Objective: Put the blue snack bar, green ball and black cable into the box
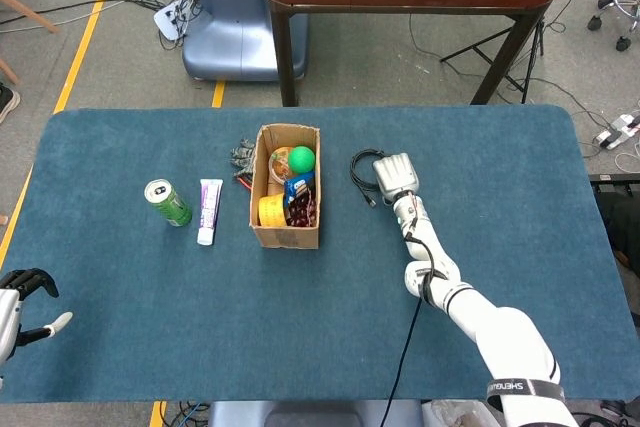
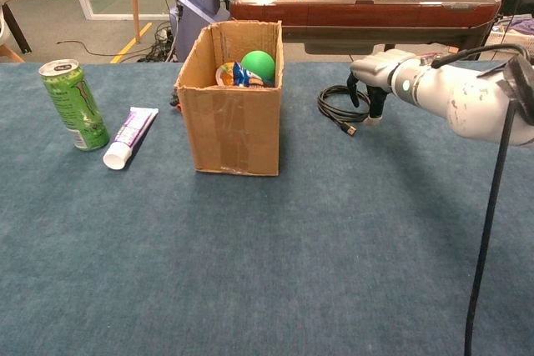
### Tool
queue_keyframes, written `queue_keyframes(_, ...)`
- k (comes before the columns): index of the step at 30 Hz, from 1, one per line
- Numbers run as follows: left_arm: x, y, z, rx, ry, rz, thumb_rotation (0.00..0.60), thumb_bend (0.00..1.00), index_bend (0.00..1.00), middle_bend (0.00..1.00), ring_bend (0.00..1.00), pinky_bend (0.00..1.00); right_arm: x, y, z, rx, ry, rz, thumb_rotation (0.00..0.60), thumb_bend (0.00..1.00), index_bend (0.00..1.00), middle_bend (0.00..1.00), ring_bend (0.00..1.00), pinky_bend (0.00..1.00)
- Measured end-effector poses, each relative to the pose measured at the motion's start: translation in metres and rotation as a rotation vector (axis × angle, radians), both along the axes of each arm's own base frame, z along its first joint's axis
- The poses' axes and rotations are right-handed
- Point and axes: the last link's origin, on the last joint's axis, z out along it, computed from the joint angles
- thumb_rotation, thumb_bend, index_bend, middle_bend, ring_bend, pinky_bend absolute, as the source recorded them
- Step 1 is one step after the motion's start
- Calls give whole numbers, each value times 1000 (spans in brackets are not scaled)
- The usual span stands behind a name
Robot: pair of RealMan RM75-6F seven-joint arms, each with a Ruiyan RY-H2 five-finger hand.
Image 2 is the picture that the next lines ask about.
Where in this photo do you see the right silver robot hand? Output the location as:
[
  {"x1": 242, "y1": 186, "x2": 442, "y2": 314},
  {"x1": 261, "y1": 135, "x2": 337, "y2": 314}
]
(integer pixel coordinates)
[{"x1": 346, "y1": 48, "x2": 418, "y2": 126}]

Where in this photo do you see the black USB cable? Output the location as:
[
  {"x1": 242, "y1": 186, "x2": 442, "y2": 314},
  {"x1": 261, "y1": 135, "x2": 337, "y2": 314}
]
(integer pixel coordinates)
[{"x1": 317, "y1": 84, "x2": 372, "y2": 138}]

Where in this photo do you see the green foam ball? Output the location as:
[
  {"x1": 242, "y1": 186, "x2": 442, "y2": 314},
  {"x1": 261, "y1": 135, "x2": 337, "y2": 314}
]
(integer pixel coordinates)
[{"x1": 240, "y1": 50, "x2": 276, "y2": 84}]

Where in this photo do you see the blue snack packet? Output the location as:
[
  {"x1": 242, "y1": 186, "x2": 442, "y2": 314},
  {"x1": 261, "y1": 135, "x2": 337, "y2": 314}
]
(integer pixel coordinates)
[{"x1": 231, "y1": 62, "x2": 275, "y2": 88}]

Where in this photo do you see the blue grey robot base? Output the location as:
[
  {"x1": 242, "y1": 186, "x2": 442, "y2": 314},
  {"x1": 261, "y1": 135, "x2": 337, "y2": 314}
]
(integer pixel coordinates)
[{"x1": 169, "y1": 0, "x2": 231, "y2": 63}]

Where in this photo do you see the brown cardboard box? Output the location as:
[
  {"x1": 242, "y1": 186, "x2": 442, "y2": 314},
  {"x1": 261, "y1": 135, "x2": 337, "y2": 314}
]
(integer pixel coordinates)
[{"x1": 174, "y1": 19, "x2": 285, "y2": 177}]

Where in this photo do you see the brown mahjong table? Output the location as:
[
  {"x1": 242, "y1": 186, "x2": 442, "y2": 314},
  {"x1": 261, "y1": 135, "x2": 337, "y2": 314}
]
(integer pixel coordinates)
[{"x1": 229, "y1": 0, "x2": 501, "y2": 62}]

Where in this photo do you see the white plastic basket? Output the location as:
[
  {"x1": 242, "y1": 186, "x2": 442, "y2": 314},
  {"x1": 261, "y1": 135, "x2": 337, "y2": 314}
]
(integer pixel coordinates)
[{"x1": 483, "y1": 24, "x2": 534, "y2": 61}]

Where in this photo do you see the purple cloth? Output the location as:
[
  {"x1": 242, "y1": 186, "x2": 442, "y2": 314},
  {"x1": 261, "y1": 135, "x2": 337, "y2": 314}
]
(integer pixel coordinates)
[{"x1": 506, "y1": 16, "x2": 534, "y2": 35}]

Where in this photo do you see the orange jelly cup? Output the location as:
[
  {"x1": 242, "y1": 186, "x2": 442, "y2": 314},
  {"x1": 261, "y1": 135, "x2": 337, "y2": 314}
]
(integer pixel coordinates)
[{"x1": 214, "y1": 63, "x2": 235, "y2": 87}]

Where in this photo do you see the blue felt table cover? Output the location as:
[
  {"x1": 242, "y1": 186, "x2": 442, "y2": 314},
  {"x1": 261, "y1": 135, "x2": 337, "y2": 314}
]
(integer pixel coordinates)
[{"x1": 0, "y1": 60, "x2": 534, "y2": 356}]

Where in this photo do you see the purple white toothpaste tube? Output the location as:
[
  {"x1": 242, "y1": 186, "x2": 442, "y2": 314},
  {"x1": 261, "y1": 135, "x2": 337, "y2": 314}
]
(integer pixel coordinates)
[{"x1": 102, "y1": 106, "x2": 160, "y2": 171}]

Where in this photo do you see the green energy drink can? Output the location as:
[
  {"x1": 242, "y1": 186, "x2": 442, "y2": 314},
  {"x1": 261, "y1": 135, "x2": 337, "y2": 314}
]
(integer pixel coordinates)
[{"x1": 38, "y1": 58, "x2": 111, "y2": 152}]

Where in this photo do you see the black slanted pole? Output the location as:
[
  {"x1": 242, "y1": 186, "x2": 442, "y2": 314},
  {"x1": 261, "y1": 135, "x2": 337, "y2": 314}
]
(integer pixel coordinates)
[{"x1": 2, "y1": 1, "x2": 33, "y2": 55}]

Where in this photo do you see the floor cable tangle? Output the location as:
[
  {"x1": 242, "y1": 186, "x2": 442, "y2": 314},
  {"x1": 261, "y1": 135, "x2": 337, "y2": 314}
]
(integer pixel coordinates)
[{"x1": 137, "y1": 22, "x2": 180, "y2": 63}]

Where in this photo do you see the black floor cable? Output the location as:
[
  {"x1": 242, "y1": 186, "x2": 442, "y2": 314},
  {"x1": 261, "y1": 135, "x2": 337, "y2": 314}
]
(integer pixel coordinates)
[{"x1": 56, "y1": 40, "x2": 168, "y2": 59}]

